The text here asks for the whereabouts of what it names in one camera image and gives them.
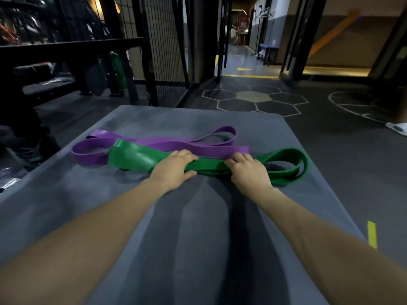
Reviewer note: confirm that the person's left hand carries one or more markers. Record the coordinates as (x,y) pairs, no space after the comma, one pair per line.
(171,173)

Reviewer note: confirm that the person's right hand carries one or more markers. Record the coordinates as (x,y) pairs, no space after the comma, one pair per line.
(249,176)

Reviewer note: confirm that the person's left thumb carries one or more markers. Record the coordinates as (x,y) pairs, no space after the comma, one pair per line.
(188,175)

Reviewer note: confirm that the person's right fingers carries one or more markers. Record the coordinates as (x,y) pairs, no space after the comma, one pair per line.
(237,158)

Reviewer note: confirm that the green resistance band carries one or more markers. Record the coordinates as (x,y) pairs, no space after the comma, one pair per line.
(143,157)

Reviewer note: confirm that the person's right forearm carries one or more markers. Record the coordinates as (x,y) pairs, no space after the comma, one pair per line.
(337,250)

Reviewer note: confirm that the person's left forearm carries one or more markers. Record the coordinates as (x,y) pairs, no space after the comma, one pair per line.
(79,247)

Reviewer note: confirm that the purple resistance band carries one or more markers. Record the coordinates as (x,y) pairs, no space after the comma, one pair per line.
(159,144)

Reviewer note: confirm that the blue bench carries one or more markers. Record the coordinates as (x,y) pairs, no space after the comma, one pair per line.
(268,50)

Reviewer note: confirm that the green cylinder bag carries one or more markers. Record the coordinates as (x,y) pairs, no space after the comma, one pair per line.
(117,71)

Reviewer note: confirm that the black weight bench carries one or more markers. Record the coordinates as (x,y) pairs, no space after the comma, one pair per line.
(44,79)

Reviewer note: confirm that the black metal rack frame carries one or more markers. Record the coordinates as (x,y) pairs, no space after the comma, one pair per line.
(70,50)

